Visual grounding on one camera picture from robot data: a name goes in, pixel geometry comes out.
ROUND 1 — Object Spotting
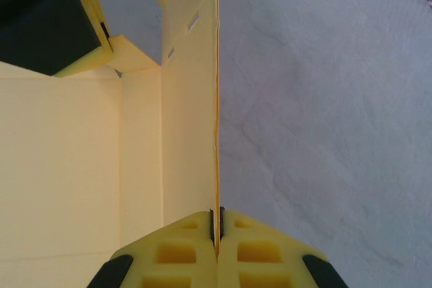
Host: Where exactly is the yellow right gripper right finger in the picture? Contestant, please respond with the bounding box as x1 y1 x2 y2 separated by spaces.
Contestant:
215 206 348 288

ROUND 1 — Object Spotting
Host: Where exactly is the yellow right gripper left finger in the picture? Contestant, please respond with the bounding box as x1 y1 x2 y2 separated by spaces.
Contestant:
88 209 217 288

